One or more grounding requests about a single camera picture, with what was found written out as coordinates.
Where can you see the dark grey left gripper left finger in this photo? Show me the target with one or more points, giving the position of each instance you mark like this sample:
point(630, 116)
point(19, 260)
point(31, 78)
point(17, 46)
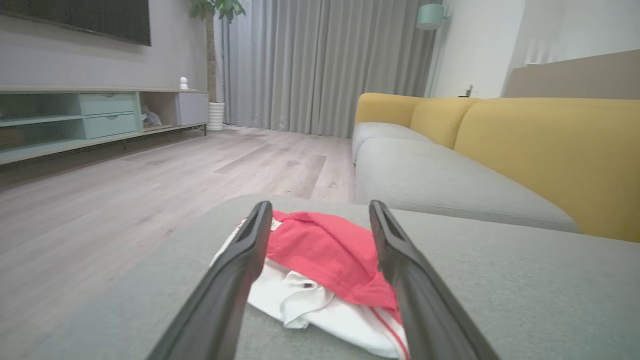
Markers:
point(225, 300)

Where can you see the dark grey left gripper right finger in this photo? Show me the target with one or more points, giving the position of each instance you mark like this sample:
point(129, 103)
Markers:
point(425, 310)

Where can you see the red and white garment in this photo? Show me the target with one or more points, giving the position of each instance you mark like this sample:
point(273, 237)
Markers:
point(320, 250)

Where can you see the large grey sofa chaise cushion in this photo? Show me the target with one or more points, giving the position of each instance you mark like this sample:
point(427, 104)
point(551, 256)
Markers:
point(525, 290)

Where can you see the long grey sofa seat cushion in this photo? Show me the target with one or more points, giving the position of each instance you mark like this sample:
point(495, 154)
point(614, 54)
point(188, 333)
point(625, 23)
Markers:
point(440, 185)

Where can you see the white ribbed plant pot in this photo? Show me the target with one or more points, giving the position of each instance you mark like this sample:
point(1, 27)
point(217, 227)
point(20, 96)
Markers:
point(216, 116)

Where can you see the short grey sofa seat cushion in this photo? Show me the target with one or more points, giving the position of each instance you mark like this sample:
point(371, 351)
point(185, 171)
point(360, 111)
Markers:
point(380, 131)

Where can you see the medium yellow sofa backrest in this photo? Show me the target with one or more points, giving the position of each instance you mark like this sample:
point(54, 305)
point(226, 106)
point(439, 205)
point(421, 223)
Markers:
point(440, 117)

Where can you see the pale crumpled bag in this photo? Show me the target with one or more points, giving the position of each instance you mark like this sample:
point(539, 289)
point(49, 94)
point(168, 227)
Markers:
point(150, 118)

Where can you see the long yellow sofa backrest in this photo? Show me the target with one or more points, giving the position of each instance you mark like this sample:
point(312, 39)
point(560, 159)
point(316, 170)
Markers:
point(560, 160)

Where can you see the end yellow sofa backrest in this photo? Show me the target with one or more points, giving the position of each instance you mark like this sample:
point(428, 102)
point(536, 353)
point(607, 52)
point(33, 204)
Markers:
point(382, 107)

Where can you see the mint and wood TV cabinet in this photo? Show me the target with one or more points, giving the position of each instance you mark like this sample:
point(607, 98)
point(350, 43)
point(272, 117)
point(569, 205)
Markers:
point(107, 115)

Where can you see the small white figurine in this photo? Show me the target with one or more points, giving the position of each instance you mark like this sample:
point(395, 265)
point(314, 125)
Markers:
point(183, 84)

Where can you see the small dark metal fixture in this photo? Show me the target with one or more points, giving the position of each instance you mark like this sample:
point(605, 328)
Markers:
point(467, 92)

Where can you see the tall green houseplant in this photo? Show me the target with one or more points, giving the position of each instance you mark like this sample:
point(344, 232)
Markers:
point(211, 50)

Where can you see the grey pleated curtain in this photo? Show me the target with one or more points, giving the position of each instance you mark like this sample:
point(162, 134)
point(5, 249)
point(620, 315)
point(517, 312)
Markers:
point(320, 65)

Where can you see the beige ledge behind sofa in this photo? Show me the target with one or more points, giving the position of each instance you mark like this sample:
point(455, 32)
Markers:
point(575, 77)

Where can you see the mint green floor lamp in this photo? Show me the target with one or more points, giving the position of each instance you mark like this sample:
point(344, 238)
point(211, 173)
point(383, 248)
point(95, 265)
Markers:
point(430, 16)

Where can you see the black wall television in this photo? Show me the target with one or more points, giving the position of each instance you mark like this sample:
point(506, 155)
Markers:
point(85, 17)

